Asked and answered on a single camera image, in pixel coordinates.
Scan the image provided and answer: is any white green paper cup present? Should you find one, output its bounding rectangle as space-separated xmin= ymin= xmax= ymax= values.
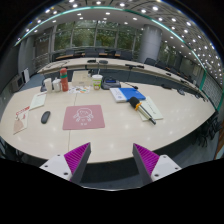
xmin=92 ymin=75 xmax=103 ymax=90

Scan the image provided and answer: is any grey round pillar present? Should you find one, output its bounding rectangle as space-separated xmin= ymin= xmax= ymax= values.
xmin=138 ymin=25 xmax=162 ymax=62

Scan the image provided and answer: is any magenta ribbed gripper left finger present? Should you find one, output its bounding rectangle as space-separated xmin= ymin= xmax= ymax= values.
xmin=41 ymin=143 xmax=91 ymax=184

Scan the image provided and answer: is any microphone with yellow band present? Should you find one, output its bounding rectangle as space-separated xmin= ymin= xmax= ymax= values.
xmin=129 ymin=97 xmax=156 ymax=124

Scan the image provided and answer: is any red green thermos bottle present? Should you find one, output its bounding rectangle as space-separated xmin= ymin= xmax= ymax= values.
xmin=60 ymin=68 xmax=69 ymax=92

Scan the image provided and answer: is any white paper notebook left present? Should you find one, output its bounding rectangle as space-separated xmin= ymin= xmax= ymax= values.
xmin=30 ymin=92 xmax=46 ymax=109

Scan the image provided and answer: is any white paper sheet right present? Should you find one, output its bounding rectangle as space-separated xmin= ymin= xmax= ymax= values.
xmin=141 ymin=96 xmax=163 ymax=120

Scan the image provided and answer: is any pink mouse pad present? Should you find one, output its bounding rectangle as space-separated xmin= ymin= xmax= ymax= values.
xmin=63 ymin=105 xmax=105 ymax=130

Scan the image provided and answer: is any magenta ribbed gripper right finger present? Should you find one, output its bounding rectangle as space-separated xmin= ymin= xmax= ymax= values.
xmin=132 ymin=143 xmax=181 ymax=185

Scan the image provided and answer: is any white booklet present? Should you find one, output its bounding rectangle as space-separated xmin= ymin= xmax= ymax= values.
xmin=110 ymin=88 xmax=126 ymax=103

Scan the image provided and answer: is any blue folder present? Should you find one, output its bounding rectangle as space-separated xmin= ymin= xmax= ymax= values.
xmin=120 ymin=88 xmax=146 ymax=102

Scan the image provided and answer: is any white cup left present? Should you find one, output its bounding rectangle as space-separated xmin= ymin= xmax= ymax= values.
xmin=44 ymin=78 xmax=52 ymax=93

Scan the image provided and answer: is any black computer mouse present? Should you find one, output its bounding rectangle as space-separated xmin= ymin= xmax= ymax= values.
xmin=41 ymin=111 xmax=51 ymax=124

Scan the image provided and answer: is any black desk phone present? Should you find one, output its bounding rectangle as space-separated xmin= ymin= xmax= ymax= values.
xmin=101 ymin=78 xmax=121 ymax=90

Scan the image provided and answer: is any red white leaflet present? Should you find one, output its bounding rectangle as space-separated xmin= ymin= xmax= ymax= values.
xmin=13 ymin=106 xmax=30 ymax=134

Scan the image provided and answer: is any brown paper bag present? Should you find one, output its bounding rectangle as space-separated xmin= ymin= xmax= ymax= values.
xmin=72 ymin=70 xmax=92 ymax=86

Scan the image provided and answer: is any colourful sticker sheet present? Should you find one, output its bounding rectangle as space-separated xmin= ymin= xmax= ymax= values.
xmin=68 ymin=86 xmax=90 ymax=94

